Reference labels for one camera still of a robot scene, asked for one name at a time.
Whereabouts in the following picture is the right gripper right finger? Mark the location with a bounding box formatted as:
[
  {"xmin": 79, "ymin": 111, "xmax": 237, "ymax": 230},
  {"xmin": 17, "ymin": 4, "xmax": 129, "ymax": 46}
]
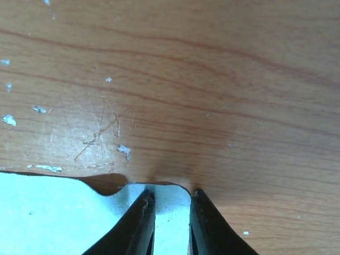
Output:
[{"xmin": 189, "ymin": 189, "xmax": 257, "ymax": 255}]

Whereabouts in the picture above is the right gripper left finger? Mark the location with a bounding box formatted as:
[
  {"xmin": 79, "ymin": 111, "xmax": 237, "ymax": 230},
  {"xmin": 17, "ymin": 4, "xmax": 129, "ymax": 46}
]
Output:
[{"xmin": 84, "ymin": 190, "xmax": 156, "ymax": 255}]

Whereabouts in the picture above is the light blue cleaning cloth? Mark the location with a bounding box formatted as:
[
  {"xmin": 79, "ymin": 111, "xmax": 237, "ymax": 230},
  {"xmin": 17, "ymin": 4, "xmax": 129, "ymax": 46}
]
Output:
[{"xmin": 1, "ymin": 173, "xmax": 191, "ymax": 254}]

